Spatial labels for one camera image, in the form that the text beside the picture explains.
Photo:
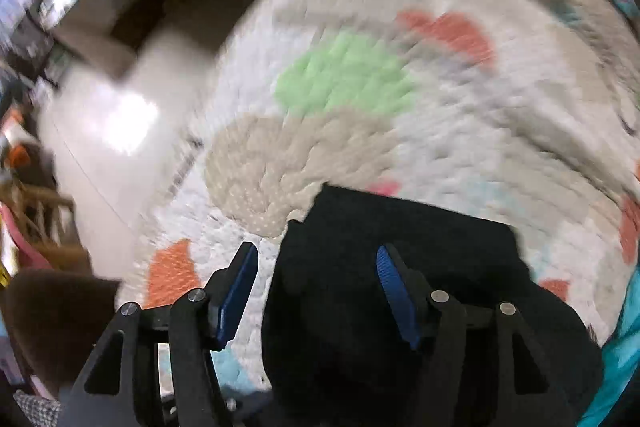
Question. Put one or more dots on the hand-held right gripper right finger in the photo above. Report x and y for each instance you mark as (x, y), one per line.
(400, 302)

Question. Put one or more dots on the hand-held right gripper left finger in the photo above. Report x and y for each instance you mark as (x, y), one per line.
(235, 292)

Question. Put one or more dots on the black pants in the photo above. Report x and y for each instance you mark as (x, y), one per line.
(345, 307)

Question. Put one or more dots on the brown cushion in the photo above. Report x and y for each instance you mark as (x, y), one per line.
(55, 322)

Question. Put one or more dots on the white patterned quilted blanket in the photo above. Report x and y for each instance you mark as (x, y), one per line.
(400, 107)

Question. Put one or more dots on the brown wooden furniture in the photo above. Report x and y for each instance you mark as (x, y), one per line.
(95, 37)

